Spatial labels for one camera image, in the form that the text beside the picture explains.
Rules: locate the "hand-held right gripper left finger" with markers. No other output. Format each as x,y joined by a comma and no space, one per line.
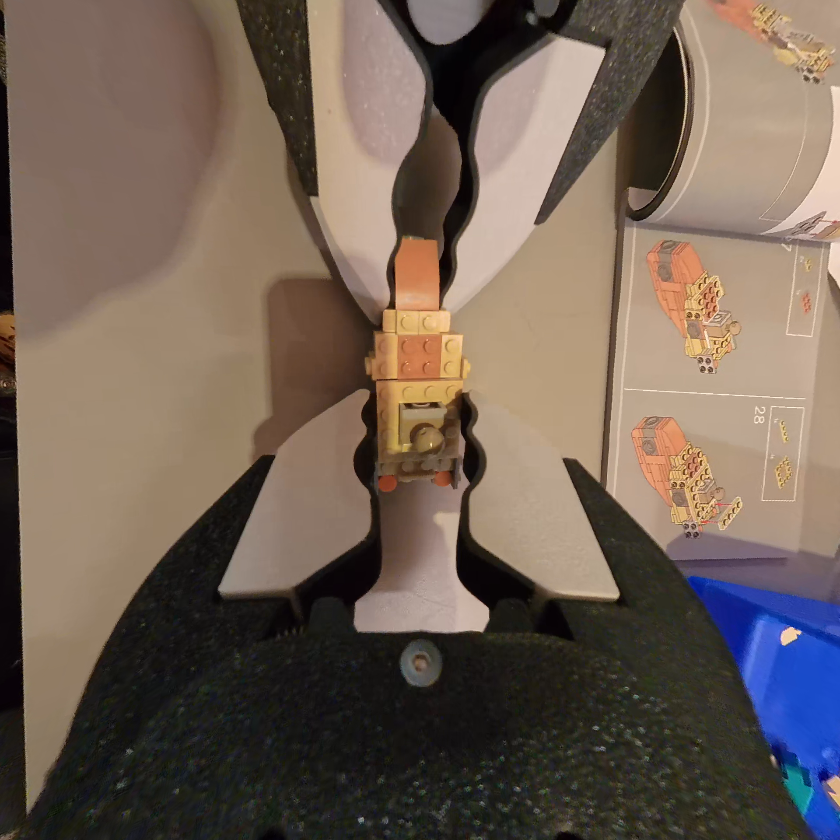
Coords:
295,525

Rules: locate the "grey instruction booklet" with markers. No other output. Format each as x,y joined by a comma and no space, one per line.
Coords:
722,328

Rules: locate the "blue plastic bin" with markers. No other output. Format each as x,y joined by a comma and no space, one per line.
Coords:
741,656

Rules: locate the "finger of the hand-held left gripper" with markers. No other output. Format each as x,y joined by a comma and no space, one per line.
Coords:
354,184
518,164

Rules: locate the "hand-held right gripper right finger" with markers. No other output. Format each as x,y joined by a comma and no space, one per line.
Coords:
538,525

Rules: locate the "tan and orange brick model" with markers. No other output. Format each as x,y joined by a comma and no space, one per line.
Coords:
420,354

